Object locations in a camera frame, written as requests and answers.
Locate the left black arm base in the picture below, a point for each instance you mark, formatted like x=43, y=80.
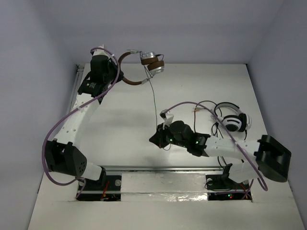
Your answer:
x=107, y=188

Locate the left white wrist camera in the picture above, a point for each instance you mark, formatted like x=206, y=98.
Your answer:
x=101, y=50

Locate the aluminium rail at table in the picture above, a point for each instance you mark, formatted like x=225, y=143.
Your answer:
x=76, y=84
x=162, y=168

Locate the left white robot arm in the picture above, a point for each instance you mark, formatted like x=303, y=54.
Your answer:
x=62, y=154

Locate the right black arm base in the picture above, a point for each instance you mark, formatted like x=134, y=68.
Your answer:
x=220, y=188

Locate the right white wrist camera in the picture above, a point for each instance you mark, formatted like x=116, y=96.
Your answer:
x=167, y=117

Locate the brown silver headphones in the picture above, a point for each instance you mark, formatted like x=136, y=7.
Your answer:
x=153, y=64

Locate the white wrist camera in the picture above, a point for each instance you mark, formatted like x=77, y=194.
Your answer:
x=167, y=117
x=101, y=50

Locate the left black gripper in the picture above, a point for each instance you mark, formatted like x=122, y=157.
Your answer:
x=115, y=74

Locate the aluminium rail at table front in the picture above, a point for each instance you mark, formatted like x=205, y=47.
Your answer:
x=162, y=168

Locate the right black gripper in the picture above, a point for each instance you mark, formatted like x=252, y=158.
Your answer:
x=159, y=138

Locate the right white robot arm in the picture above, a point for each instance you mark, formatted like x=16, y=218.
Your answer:
x=265, y=156

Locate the aluminium rail at table left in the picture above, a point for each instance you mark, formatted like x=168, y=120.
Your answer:
x=76, y=84

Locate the white black headphones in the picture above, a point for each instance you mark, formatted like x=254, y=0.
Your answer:
x=241, y=122

